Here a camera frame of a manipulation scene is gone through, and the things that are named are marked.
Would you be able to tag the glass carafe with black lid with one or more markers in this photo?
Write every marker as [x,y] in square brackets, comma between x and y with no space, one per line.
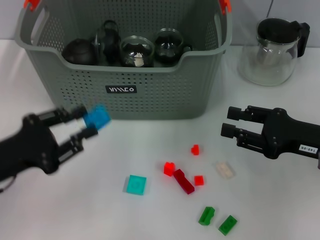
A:
[277,30]

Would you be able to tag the blue building block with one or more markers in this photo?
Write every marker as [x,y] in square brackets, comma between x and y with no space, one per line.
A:
[97,117]

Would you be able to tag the green flat building block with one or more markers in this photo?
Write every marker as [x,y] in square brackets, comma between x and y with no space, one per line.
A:
[228,225]

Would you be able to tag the small red building block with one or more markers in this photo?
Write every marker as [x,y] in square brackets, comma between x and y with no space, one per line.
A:
[199,180]
[195,149]

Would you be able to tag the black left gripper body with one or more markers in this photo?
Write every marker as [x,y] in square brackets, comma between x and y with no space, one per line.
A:
[30,150]

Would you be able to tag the long dark red block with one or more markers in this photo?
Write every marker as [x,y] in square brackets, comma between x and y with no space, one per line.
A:
[183,181]

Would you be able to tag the glass teacup with black sleeve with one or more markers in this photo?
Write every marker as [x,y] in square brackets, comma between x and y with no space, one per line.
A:
[167,48]
[130,50]

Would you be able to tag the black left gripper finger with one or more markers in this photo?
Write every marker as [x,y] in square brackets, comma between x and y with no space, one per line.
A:
[62,115]
[75,145]

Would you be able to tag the black lidded glass jar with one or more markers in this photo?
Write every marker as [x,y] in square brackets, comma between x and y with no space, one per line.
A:
[111,45]

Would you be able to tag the teal building block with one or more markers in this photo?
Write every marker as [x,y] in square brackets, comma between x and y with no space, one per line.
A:
[136,185]

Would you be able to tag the green channel building block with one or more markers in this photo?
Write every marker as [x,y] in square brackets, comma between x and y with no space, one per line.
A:
[206,216]

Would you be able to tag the grey perforated storage basket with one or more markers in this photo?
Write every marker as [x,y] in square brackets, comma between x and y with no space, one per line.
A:
[150,95]

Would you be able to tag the dark clay teapot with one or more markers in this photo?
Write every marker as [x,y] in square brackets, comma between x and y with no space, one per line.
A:
[77,53]

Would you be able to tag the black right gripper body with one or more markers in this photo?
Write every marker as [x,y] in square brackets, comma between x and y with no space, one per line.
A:
[285,135]

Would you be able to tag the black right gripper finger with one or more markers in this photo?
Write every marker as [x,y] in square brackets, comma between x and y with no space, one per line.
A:
[247,138]
[250,113]

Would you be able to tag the white building block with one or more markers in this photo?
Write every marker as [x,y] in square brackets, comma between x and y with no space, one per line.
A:
[225,170]
[138,60]

